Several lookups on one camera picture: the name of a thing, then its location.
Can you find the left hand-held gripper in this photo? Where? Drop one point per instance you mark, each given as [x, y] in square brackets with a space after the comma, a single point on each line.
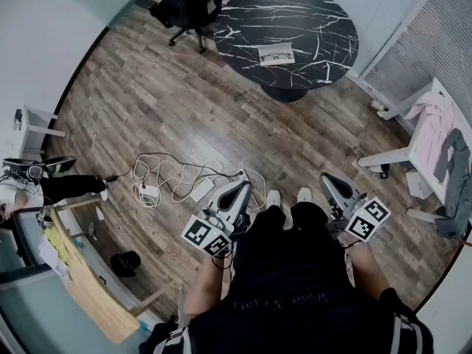
[206, 234]

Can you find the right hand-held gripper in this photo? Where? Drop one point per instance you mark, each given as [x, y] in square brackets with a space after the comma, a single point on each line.
[365, 219]

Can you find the white tray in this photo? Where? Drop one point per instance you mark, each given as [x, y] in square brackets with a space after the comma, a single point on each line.
[274, 62]

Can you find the black-framed eyeglasses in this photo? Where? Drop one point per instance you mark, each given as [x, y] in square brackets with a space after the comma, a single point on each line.
[276, 56]

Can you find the person's left forearm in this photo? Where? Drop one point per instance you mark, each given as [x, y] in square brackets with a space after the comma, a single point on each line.
[206, 290]

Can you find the person's right forearm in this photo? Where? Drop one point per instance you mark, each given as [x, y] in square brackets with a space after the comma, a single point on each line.
[368, 271]

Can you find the person's right white shoe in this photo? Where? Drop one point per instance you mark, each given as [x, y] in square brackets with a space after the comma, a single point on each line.
[304, 194]

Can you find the person's white shoe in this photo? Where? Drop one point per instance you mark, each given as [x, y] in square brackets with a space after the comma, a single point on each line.
[104, 194]
[273, 198]
[304, 194]

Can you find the person's left white shoe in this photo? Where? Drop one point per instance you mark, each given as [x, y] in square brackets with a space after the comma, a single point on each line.
[273, 198]

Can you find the white power adapter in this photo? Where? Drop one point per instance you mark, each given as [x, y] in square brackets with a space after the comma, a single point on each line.
[148, 192]

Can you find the person's black clothed body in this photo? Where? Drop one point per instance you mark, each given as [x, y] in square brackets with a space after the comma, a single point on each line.
[291, 290]

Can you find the pink cloth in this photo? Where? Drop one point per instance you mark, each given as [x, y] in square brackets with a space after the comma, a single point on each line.
[431, 124]

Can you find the grey cloth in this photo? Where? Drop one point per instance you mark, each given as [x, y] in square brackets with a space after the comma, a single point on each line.
[457, 190]

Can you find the black round bin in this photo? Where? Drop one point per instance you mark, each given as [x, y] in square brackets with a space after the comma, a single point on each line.
[125, 264]

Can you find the white window blinds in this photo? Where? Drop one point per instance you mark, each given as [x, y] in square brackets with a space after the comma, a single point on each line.
[427, 50]

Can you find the light wooden desk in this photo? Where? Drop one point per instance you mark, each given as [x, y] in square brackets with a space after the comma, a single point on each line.
[96, 297]

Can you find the yellow cloth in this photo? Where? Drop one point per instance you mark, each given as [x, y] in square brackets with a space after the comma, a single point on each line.
[59, 243]

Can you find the black office chair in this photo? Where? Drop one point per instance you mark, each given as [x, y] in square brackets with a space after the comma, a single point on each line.
[188, 2]

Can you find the small white side table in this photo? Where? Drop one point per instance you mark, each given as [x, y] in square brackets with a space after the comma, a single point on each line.
[35, 124]

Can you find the black table pedestal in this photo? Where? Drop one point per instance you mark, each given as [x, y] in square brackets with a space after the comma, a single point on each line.
[287, 93]

